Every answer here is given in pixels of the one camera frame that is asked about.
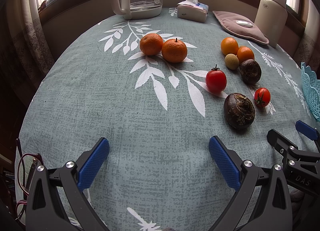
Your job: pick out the rough mandarin with stem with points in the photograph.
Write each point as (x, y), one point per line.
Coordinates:
(174, 50)

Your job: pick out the red cherry tomato large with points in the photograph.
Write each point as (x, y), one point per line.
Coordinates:
(216, 80)

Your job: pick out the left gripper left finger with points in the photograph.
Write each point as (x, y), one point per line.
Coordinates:
(44, 207)

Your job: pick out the pink heating pad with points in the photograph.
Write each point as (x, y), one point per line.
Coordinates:
(240, 26)

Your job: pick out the smooth orange kumquat large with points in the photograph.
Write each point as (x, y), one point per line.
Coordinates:
(229, 46)

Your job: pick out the red cherry tomato small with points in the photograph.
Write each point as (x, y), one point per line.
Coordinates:
(262, 97)

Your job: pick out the smooth orange kumquat small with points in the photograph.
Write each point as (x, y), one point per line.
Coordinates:
(244, 53)

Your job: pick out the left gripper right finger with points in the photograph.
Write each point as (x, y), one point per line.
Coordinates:
(272, 210)

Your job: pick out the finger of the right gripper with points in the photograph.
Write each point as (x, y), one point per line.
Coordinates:
(307, 130)
(292, 156)

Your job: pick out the cream thermos flask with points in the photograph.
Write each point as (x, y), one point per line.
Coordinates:
(271, 18)

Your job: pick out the right patterned curtain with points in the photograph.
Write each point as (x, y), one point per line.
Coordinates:
(308, 48)

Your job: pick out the left patterned curtain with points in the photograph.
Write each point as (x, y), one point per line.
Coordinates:
(29, 40)

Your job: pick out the light blue plastic basket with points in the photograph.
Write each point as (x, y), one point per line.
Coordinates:
(310, 86)

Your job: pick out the eyeglasses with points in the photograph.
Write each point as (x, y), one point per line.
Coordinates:
(26, 168)

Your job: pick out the patterned curtain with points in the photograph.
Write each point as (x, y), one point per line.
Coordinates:
(308, 48)
(29, 40)

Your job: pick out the grey-green leaf tablecloth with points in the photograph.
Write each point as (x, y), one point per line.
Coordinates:
(158, 117)

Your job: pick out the dark passion fruit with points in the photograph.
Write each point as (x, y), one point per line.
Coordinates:
(239, 111)
(250, 71)

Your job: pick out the tissue pack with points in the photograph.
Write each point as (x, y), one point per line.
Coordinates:
(192, 10)

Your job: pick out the tan longan fruit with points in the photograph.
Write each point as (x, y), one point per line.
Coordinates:
(231, 61)

